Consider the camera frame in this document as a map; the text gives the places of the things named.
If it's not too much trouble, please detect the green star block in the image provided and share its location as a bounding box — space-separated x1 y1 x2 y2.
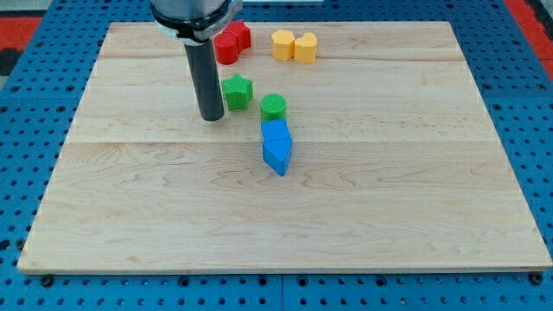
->
221 73 253 111

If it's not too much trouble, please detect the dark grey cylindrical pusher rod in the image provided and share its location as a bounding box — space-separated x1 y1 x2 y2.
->
185 40 225 122

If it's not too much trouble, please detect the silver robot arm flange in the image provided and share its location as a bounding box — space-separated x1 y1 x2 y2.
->
149 0 243 46

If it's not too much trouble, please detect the green circle block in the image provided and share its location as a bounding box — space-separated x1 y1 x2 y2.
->
260 94 287 122

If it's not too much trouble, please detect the red star block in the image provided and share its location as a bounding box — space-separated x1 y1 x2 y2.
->
223 20 251 54

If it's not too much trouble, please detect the blue triangle block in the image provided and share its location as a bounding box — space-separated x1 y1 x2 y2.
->
262 138 293 176

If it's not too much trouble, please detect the blue cube block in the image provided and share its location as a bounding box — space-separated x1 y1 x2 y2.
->
260 119 290 142

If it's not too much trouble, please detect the light wooden board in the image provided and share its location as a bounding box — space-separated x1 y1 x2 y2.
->
17 22 552 275

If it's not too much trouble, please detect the yellow heart block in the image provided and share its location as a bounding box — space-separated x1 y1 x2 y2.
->
294 32 318 64

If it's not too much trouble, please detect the yellow hexagon block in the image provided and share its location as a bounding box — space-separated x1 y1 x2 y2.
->
270 29 296 61

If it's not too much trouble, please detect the red cylinder block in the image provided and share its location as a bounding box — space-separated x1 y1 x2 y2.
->
213 33 238 65

